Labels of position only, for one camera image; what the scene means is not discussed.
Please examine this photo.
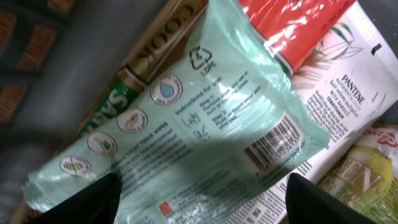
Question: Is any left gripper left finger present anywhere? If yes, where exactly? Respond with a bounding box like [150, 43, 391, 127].
[27, 173, 122, 224]

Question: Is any mint green wipes packet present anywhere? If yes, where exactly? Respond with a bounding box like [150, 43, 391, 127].
[22, 0, 331, 224]

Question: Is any green yellow snack packet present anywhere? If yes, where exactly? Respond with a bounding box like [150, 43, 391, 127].
[318, 124, 397, 223]

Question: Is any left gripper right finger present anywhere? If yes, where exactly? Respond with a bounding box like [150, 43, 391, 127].
[285, 173, 376, 224]

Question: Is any red spaghetti packet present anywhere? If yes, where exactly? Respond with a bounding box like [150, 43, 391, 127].
[9, 0, 357, 224]

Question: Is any white Pantene conditioner tube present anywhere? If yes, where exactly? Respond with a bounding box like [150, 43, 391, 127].
[217, 1, 398, 224]

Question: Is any grey plastic shopping basket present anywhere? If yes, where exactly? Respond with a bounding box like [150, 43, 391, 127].
[1, 0, 167, 223]

